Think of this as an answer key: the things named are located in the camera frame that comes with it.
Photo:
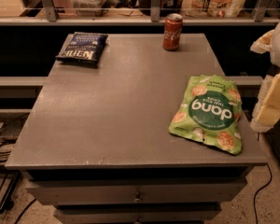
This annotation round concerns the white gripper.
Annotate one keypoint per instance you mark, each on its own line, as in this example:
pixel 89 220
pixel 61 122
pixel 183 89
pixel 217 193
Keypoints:
pixel 267 106

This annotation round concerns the green rice chip bag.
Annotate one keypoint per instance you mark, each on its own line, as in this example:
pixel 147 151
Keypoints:
pixel 209 113

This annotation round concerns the snack bag on shelf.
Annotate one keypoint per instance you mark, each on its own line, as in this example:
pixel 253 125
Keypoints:
pixel 214 8

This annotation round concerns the blue kettle chip bag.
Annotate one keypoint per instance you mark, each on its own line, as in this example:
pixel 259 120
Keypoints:
pixel 84 48

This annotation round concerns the red coca-cola can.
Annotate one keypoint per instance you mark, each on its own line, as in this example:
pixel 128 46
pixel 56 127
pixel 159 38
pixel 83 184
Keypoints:
pixel 172 31

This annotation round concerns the upper drawer knob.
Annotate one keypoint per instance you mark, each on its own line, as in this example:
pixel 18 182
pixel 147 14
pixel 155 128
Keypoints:
pixel 138 198

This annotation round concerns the black power adapter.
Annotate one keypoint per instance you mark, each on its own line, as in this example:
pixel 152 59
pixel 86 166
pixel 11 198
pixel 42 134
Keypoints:
pixel 11 130

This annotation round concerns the metal shelf rail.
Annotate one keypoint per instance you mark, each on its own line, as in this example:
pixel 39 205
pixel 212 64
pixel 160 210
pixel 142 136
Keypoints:
pixel 125 13

